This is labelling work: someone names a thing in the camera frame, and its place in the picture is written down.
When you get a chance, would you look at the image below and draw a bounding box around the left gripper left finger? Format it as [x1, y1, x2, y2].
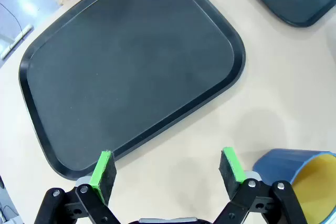
[33, 150, 123, 224]

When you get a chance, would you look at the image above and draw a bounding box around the blue cup with yellow inside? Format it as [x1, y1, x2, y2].
[252, 148, 336, 224]

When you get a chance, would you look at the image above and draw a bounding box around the thin black floor cable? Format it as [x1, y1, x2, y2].
[0, 3, 24, 36]

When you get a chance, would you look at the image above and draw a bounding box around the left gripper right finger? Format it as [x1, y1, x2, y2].
[214, 146, 308, 224]

